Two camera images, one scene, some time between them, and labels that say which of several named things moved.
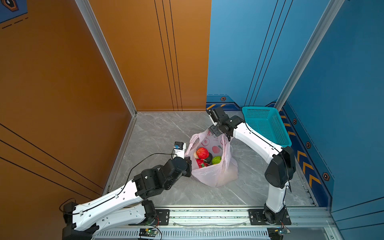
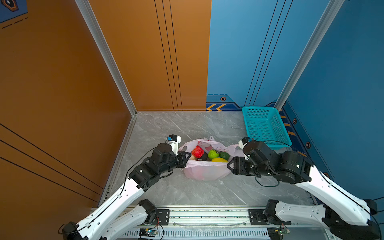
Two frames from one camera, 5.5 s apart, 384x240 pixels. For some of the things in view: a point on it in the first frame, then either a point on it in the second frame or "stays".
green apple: [216, 160] to [212, 154]
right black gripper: [213, 132] to [237, 166]
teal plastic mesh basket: [266, 122] stays
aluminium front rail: [302, 223] stays
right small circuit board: [277, 233] stays
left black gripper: [187, 162] to [183, 161]
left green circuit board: [148, 232] stays
